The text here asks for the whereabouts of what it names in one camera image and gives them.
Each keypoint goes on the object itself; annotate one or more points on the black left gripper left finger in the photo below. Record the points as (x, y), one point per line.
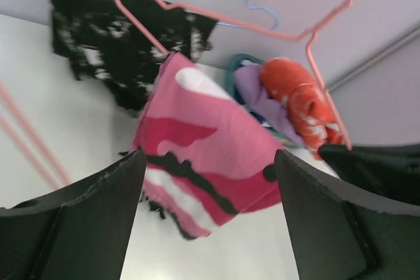
(80, 231)

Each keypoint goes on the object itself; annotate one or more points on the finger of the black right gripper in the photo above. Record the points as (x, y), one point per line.
(390, 171)

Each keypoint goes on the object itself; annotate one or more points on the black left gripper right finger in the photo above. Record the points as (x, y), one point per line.
(340, 231)

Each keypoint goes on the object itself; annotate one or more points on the orange trousers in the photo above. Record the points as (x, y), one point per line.
(291, 84)

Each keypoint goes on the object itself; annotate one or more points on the pink patterned trousers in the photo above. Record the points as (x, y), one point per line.
(208, 160)

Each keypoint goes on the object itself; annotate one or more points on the purple trousers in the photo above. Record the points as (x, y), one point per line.
(257, 99)

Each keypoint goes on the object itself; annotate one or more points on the black white trousers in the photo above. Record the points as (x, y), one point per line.
(101, 43)

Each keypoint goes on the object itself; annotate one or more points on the empty light blue hanger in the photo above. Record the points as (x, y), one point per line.
(275, 17)

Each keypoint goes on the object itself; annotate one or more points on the teal plastic basin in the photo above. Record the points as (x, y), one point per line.
(237, 62)

